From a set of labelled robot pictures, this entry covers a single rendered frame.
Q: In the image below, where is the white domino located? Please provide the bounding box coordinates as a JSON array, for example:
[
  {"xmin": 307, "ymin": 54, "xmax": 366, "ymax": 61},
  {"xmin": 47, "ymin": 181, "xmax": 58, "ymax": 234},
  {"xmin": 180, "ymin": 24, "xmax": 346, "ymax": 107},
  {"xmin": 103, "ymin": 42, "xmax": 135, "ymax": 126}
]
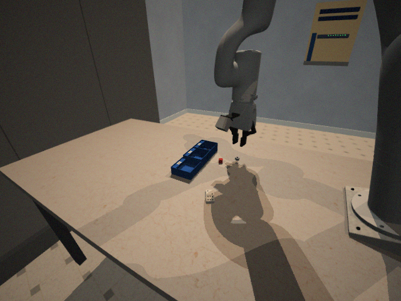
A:
[{"xmin": 206, "ymin": 189, "xmax": 215, "ymax": 203}]

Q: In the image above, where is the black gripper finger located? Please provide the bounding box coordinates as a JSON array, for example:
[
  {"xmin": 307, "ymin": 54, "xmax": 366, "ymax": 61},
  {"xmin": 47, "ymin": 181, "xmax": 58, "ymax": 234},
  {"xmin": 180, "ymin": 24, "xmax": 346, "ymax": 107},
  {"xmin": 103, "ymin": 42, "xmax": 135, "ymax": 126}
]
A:
[
  {"xmin": 229, "ymin": 127, "xmax": 239, "ymax": 144},
  {"xmin": 240, "ymin": 122, "xmax": 256, "ymax": 147}
]

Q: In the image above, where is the blue bin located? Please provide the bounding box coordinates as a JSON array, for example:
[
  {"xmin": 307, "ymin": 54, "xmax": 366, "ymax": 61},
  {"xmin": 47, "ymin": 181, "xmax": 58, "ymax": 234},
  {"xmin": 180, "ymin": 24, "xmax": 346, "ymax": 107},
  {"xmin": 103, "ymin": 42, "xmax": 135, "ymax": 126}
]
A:
[{"xmin": 171, "ymin": 140, "xmax": 218, "ymax": 180}]

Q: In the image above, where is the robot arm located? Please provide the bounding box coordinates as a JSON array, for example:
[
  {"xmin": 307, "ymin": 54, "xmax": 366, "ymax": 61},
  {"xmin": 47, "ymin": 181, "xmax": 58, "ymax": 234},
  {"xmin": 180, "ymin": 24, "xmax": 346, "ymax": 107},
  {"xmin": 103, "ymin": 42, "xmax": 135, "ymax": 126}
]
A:
[{"xmin": 214, "ymin": 0, "xmax": 401, "ymax": 240}]

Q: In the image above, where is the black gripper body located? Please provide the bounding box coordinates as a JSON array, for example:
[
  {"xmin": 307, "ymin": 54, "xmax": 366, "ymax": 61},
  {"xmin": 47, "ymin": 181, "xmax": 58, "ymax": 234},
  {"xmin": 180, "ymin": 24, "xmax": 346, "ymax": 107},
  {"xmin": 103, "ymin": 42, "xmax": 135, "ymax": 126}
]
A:
[{"xmin": 229, "ymin": 101, "xmax": 256, "ymax": 131}]

